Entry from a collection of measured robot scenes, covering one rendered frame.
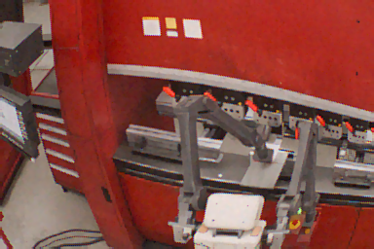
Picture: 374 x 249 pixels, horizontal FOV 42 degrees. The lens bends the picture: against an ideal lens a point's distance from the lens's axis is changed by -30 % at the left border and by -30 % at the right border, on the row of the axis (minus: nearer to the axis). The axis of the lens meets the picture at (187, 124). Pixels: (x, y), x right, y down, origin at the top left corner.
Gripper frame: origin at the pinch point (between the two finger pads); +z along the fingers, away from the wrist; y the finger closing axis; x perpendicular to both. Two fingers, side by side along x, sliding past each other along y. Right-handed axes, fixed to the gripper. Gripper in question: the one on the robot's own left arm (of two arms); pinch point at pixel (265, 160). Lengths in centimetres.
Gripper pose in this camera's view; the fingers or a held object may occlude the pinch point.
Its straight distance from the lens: 305.8
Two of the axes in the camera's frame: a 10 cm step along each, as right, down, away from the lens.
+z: 2.8, 4.2, 8.6
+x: -3.0, 8.9, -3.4
